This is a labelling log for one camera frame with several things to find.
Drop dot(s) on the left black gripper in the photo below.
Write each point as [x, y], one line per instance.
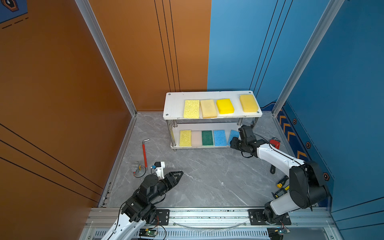
[171, 176]

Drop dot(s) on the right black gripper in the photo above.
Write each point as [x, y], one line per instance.
[233, 143]

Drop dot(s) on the blue cellulose sponge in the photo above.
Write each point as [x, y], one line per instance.
[220, 139]
[233, 134]

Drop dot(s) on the green scouring sponge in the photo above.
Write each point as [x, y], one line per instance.
[207, 138]

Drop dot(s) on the golden yellow sponge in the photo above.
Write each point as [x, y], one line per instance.
[249, 103]

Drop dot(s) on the bright yellow foam sponge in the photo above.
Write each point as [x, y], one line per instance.
[225, 106]

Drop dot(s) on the beige foam sponge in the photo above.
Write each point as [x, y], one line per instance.
[196, 139]

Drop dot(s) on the pale yellow orange-backed sponge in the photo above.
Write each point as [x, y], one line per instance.
[208, 109]

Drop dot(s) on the light yellow cellulose sponge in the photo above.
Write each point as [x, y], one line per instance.
[191, 109]

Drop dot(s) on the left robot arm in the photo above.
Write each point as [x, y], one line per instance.
[140, 208]

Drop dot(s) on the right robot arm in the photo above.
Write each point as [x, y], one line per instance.
[307, 185]

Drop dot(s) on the white two-tier shelf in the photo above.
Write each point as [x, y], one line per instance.
[198, 120]

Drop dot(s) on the red pipe wrench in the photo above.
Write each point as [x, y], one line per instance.
[275, 143]

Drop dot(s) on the black yellow screwdriver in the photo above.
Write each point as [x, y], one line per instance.
[282, 182]

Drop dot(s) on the yellow black caliper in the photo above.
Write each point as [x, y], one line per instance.
[280, 192]

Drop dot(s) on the left green circuit board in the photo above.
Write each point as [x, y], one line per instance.
[149, 233]

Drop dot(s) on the green circuit board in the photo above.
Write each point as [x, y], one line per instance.
[149, 233]
[277, 233]

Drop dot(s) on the right green circuit board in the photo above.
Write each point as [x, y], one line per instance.
[277, 233]

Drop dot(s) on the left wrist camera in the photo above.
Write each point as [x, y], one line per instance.
[158, 169]

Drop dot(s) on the red handled hex key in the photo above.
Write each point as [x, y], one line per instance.
[144, 152]

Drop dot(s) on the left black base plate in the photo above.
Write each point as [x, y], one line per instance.
[162, 217]

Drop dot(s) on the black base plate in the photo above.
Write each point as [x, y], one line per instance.
[255, 216]
[162, 217]

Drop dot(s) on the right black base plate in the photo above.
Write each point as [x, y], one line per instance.
[255, 216]

